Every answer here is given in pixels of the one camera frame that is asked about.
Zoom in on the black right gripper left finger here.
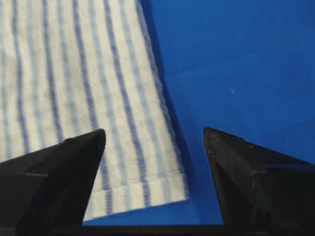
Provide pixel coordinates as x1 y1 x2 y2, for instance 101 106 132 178
0 129 106 236

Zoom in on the white blue-striped towel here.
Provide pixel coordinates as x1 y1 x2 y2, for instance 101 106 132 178
0 0 189 221

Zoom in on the blue table cloth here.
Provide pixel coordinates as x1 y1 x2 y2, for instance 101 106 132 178
88 0 315 226

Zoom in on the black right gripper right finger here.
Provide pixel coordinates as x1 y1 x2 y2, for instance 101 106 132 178
203 127 315 236

